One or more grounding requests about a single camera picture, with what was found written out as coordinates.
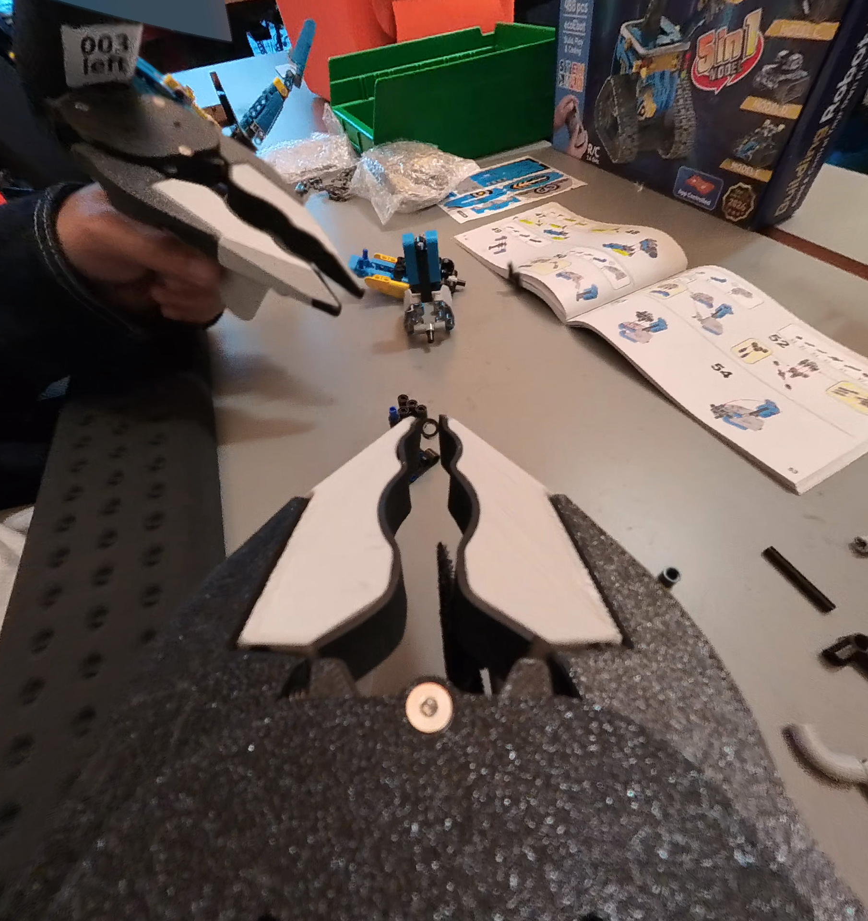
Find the pile of small building parts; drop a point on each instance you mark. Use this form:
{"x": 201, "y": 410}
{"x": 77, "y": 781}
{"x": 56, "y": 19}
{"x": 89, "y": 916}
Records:
{"x": 858, "y": 655}

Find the person's left hand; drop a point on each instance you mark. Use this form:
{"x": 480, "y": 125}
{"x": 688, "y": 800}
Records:
{"x": 174, "y": 284}

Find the black axle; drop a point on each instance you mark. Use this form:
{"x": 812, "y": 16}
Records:
{"x": 797, "y": 579}

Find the tracked toy robot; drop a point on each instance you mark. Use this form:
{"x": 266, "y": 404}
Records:
{"x": 302, "y": 47}

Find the green bin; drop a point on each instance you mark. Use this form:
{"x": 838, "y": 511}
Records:
{"x": 441, "y": 108}

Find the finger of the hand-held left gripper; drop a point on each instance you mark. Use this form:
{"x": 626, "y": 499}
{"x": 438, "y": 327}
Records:
{"x": 275, "y": 194}
{"x": 239, "y": 237}

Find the clear plastic parts bag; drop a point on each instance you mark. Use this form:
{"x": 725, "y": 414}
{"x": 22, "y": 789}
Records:
{"x": 412, "y": 176}
{"x": 304, "y": 158}

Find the small blue toy robot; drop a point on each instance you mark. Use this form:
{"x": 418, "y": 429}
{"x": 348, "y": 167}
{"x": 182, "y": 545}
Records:
{"x": 419, "y": 266}

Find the robot kit box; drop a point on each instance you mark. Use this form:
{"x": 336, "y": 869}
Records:
{"x": 693, "y": 108}

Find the orange plastic tote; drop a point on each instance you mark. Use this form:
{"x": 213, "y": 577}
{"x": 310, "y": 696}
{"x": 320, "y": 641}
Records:
{"x": 333, "y": 43}

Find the grey desk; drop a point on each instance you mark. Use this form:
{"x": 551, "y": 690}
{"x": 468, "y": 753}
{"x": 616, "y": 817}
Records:
{"x": 585, "y": 468}

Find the black dimpled mat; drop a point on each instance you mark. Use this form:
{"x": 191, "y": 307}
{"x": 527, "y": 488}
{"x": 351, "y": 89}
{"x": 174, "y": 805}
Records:
{"x": 103, "y": 539}

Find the small black pin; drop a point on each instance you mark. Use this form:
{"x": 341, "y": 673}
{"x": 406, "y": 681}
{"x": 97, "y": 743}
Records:
{"x": 430, "y": 429}

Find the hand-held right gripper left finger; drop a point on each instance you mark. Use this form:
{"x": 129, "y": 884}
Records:
{"x": 326, "y": 568}

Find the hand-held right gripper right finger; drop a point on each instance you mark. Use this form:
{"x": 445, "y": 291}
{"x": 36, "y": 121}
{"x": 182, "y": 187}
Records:
{"x": 527, "y": 568}

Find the instruction booklet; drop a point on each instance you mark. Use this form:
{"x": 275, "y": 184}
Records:
{"x": 693, "y": 345}

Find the sticker sheet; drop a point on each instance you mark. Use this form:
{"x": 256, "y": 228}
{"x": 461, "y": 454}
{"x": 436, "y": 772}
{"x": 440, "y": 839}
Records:
{"x": 506, "y": 188}

